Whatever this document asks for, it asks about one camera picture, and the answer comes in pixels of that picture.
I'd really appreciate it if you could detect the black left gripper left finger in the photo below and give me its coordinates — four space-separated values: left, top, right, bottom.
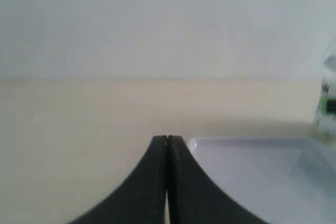
72 135 167 224

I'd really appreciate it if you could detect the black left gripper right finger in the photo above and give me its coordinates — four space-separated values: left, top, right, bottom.
167 135 265 224

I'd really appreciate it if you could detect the clear plastic drink bottle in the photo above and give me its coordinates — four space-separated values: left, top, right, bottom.
313 53 335 137

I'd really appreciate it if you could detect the white square plastic tray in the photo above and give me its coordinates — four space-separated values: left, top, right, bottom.
187 137 335 223

